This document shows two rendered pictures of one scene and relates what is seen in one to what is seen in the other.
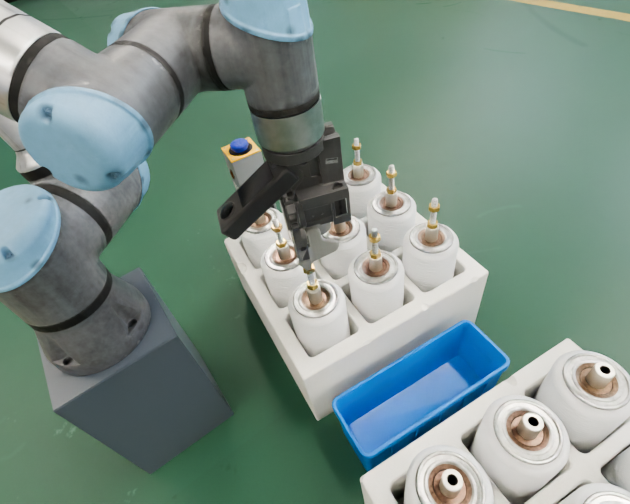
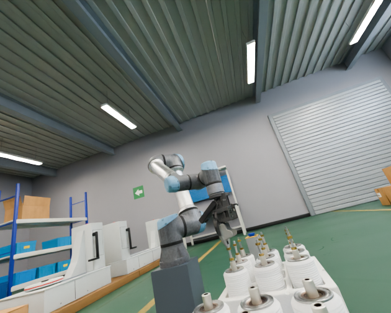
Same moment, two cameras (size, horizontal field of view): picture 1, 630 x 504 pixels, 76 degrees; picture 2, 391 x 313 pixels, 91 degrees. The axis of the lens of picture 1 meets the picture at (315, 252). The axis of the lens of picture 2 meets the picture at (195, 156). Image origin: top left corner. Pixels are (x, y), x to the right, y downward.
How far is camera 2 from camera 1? 67 cm
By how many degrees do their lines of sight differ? 75
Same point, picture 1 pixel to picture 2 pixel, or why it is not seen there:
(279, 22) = (205, 166)
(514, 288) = not seen: outside the picture
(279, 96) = (206, 181)
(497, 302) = not seen: outside the picture
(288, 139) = (209, 190)
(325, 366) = (227, 300)
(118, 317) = (176, 251)
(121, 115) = (174, 178)
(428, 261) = (290, 266)
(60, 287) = (167, 232)
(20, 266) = (162, 223)
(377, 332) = not seen: hidden behind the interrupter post
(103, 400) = (161, 279)
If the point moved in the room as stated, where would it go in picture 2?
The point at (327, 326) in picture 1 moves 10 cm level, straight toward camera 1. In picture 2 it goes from (231, 278) to (215, 289)
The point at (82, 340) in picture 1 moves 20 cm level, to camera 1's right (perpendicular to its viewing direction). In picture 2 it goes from (166, 253) to (195, 248)
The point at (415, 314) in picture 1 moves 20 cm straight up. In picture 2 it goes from (280, 294) to (258, 229)
